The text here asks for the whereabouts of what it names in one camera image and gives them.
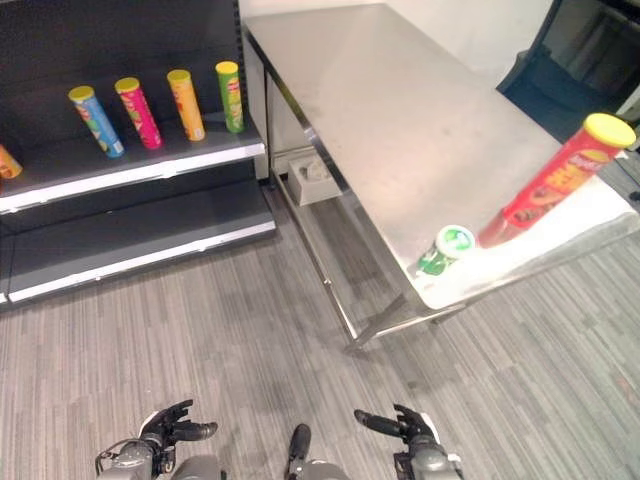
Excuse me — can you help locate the pink chip can yellow lid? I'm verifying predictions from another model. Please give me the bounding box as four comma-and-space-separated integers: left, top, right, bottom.
114, 76, 164, 150

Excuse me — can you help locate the blue chip can yellow lid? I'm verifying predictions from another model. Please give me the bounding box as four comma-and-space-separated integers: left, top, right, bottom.
68, 85, 126, 160

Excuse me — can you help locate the dark blue cabinet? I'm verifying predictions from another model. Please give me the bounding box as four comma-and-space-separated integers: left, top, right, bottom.
495, 0, 640, 146

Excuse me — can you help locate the light green chip can yellow lid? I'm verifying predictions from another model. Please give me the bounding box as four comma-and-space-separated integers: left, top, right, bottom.
214, 60, 246, 134

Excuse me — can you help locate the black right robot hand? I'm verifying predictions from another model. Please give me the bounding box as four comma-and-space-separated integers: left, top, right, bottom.
353, 403, 440, 444

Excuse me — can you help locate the orange chip can lying down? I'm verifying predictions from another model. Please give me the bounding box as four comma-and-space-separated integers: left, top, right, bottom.
0, 144, 24, 180

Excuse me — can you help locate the grey box under table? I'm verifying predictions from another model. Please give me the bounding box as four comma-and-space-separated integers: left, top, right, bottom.
286, 153, 348, 206

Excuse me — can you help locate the red chip can yellow lid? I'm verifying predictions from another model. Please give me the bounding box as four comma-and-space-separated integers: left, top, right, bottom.
477, 112, 637, 249

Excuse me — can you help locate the stainless steel table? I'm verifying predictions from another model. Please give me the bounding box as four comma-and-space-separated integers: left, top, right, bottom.
241, 2, 640, 354

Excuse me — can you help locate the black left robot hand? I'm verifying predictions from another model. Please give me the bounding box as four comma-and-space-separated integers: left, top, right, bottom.
137, 398, 219, 448

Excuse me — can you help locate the silver robot legs and foot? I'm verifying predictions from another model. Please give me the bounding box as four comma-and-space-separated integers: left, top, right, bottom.
169, 423, 354, 480

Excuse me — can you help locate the orange chip can yellow lid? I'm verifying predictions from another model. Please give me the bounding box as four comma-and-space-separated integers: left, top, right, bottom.
166, 68, 207, 142

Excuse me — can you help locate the green chip can white lid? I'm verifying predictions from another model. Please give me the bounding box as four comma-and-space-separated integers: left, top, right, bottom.
415, 224, 478, 277

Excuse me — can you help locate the dark grey store shelf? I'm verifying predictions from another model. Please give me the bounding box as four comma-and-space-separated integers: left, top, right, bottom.
0, 0, 278, 311

